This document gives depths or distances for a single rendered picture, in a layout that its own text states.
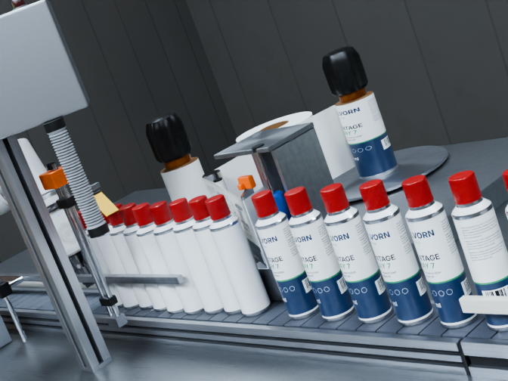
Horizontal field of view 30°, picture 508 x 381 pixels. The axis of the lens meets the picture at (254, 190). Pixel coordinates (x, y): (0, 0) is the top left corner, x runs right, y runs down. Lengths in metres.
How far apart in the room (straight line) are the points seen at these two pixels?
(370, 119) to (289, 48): 2.99
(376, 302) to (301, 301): 0.15
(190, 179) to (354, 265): 0.75
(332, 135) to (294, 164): 0.60
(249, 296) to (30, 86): 0.50
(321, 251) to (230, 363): 0.28
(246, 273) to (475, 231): 0.48
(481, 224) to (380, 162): 0.90
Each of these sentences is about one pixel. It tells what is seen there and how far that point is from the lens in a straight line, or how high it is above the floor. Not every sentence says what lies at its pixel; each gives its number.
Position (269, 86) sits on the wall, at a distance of 5.19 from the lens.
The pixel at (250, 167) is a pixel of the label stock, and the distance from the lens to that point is 1.94.
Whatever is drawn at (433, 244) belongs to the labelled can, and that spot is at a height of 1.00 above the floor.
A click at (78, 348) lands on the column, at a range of 1.79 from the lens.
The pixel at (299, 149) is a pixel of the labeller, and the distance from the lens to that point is 1.51.
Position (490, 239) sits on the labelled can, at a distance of 1.20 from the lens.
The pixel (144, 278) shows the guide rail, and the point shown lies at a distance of 1.73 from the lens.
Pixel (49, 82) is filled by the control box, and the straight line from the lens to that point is 1.63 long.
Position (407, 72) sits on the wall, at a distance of 4.65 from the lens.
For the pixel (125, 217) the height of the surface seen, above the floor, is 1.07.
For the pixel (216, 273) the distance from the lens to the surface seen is 1.59.
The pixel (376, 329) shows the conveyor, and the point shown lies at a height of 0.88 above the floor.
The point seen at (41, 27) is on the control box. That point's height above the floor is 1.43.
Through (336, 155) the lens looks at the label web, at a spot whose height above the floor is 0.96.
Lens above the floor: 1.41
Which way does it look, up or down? 13 degrees down
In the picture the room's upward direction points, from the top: 21 degrees counter-clockwise
